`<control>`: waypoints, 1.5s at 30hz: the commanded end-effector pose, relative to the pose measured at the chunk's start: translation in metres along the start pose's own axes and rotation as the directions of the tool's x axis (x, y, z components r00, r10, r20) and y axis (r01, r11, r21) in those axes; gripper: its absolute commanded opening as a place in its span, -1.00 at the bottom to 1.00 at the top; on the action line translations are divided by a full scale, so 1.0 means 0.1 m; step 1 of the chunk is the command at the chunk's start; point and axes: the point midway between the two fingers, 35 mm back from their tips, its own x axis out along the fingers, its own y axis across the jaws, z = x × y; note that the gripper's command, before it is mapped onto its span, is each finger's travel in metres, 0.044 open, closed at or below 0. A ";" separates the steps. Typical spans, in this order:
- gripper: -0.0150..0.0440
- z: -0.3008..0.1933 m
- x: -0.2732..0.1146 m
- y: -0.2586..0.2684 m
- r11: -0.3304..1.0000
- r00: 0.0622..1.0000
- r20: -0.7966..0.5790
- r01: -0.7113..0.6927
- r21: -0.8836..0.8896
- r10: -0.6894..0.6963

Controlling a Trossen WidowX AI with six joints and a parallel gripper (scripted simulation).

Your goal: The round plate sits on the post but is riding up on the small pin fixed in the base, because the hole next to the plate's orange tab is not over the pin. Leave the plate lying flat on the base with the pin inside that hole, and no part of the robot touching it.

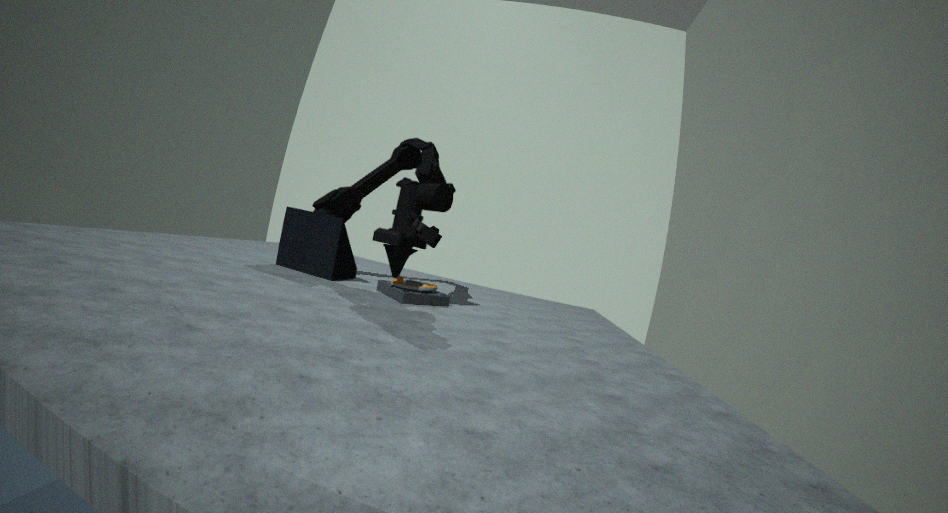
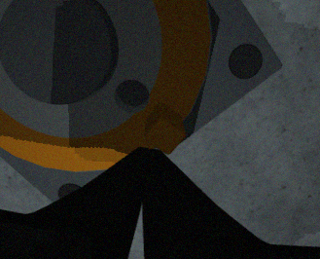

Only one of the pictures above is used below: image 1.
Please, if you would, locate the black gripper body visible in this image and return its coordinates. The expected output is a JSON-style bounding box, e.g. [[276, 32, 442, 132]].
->
[[373, 206, 427, 249]]

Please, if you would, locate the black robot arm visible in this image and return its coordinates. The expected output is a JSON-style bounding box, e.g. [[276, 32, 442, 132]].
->
[[312, 137, 455, 248]]

